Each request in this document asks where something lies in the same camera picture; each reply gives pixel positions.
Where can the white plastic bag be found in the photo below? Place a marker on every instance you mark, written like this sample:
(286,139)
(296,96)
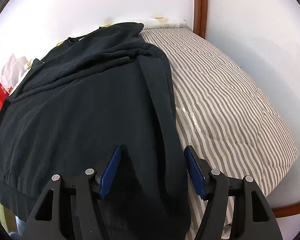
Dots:
(12,72)

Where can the striped grey mattress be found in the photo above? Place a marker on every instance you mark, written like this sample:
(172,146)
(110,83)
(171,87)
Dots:
(227,105)

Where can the brown wooden door frame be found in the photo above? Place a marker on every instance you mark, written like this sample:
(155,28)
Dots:
(201,5)

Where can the brown wooden baseboard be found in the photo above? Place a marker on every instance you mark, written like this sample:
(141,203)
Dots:
(290,208)

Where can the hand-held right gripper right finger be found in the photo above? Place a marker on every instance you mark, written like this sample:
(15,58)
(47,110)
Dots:
(195,175)

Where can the rolled printed white cloth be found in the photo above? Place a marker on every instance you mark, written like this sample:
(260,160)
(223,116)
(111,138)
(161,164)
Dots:
(165,23)

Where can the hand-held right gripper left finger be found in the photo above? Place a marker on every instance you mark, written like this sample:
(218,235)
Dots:
(111,172)

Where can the black sweatshirt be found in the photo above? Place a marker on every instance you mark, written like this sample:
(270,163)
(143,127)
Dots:
(77,110)

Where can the wooden nightstand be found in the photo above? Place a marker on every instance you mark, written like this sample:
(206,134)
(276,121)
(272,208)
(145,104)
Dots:
(6,215)

